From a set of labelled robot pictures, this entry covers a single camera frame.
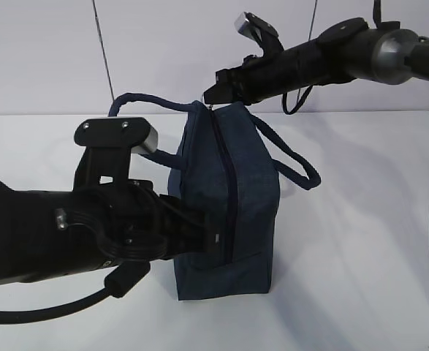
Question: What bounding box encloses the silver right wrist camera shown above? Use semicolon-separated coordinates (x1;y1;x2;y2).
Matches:
234;12;261;44

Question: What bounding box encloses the dark blue lunch bag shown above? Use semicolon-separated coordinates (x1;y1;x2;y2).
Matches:
109;93;321;301

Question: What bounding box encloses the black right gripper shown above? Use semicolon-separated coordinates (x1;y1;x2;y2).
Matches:
202;55;269;106

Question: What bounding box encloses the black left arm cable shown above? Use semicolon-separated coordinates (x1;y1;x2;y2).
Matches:
0;265;151;326

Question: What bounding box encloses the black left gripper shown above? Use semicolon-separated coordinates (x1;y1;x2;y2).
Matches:
104;179;224;262

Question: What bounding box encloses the dark blue cable loop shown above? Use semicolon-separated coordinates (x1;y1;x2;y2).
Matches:
281;83;316;115

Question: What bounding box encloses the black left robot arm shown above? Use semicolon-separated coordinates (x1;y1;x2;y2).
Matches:
0;118;220;284

